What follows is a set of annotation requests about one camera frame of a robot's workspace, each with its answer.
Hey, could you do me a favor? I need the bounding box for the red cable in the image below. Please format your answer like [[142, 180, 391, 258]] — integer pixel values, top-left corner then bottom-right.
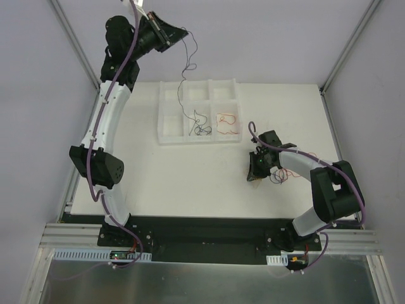
[[215, 111, 240, 136]]

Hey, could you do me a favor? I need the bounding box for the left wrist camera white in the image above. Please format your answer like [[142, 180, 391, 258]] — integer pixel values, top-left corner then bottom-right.
[[121, 0, 144, 14]]

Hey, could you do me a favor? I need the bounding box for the left aluminium frame post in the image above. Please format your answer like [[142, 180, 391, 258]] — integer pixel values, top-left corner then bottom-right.
[[47, 0, 101, 91]]

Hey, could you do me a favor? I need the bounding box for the right aluminium frame post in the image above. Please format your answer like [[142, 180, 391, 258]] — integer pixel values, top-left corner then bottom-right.
[[320, 0, 383, 96]]

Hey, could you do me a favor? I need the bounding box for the white slotted cable duct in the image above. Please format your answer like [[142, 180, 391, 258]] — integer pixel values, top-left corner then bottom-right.
[[266, 255, 289, 267], [53, 249, 152, 263]]

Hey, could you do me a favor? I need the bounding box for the white foam compartment tray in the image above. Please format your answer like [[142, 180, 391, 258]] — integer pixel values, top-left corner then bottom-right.
[[157, 79, 242, 145]]

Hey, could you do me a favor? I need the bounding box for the aluminium front rail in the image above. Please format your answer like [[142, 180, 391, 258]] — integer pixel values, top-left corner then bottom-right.
[[39, 223, 101, 248]]

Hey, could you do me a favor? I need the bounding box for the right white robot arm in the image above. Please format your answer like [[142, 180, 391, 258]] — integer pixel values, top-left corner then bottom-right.
[[247, 122, 365, 250]]

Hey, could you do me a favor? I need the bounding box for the right white slotted cable duct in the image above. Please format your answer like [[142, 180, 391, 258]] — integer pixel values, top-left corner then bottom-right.
[[266, 255, 289, 267]]

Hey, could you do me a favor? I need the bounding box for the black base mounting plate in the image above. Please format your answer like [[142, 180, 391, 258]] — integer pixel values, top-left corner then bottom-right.
[[97, 216, 321, 265]]

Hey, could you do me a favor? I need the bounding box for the left white slotted cable duct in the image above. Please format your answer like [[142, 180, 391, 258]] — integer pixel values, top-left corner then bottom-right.
[[53, 249, 152, 263]]

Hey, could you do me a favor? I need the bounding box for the coloured cable bundle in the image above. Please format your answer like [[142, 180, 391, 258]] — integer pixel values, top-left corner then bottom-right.
[[268, 167, 303, 186]]

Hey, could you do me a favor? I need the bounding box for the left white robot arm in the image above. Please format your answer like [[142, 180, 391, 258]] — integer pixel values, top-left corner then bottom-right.
[[69, 11, 188, 246]]

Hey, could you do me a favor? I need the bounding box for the aluminium frame post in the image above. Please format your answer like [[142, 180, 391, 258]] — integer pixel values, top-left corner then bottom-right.
[[320, 0, 383, 96], [47, 0, 101, 91]]

